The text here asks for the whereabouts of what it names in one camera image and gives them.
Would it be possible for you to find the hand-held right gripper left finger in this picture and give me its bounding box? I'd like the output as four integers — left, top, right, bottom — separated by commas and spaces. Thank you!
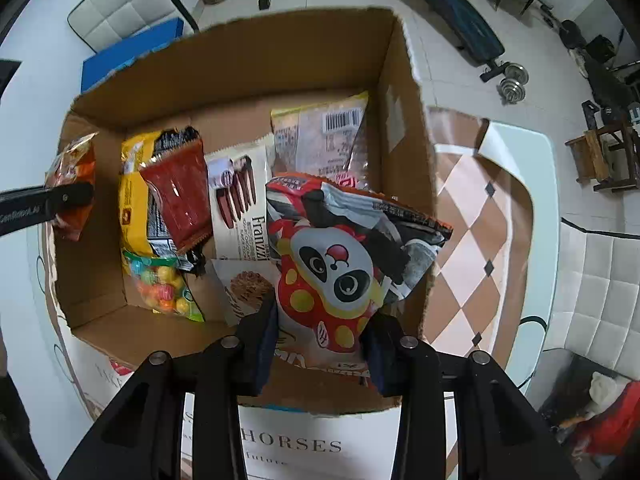
60, 302, 278, 480

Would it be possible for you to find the colourful candy ball bag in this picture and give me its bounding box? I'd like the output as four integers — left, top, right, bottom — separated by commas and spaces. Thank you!
121, 250, 207, 323

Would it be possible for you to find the clear bread packet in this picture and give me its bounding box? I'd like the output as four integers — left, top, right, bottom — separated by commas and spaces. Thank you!
270, 91, 370, 191

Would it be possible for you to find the blue box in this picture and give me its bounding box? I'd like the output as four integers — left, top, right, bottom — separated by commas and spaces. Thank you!
81, 17, 185, 93

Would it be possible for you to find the red cloth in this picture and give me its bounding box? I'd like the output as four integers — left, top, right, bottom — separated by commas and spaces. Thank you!
560, 370, 640, 456

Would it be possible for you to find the orange panda snack packet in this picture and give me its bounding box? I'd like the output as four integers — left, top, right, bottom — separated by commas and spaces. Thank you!
44, 132, 98, 242

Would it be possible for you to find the brown wooden chair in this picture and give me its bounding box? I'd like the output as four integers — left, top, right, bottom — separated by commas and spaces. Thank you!
592, 120, 640, 193

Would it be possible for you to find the white cookie packet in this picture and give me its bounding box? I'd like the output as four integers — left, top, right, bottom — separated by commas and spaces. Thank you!
210, 258, 278, 328

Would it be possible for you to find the chrome dumbbell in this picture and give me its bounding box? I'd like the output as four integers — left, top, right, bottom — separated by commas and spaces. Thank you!
496, 62, 530, 106

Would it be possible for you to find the small wooden stool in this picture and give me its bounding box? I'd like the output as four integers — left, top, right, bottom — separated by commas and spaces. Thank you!
565, 130, 613, 183

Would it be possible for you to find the white padded chair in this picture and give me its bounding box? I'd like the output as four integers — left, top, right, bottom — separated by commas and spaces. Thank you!
517, 217, 640, 411
67, 0, 201, 53

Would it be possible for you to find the yellow and black snack packet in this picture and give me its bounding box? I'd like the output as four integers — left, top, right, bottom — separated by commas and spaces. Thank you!
118, 126, 208, 276

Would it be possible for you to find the dark red snack packet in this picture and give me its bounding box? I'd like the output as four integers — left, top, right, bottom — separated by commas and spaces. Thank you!
139, 140, 213, 256

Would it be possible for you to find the white wafer packet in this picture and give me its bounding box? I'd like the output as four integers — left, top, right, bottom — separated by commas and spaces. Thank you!
205, 134, 276, 263

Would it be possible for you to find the cardboard box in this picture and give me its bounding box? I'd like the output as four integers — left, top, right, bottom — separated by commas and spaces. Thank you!
44, 7, 440, 416

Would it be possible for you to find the black exercise machine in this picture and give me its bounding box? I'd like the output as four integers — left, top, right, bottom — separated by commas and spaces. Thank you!
557, 20, 640, 126

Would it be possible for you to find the black weight bench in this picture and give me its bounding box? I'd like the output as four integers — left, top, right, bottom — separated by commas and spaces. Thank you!
372, 0, 506, 68

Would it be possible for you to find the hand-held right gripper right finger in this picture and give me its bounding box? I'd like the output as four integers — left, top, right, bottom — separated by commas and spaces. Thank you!
362, 312, 578, 480

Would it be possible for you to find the brown panda snack packet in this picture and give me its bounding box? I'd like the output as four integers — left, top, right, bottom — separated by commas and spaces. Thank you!
265, 172, 454, 386

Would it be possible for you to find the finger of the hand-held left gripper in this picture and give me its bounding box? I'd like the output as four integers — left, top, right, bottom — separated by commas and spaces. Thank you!
0, 181, 96, 237

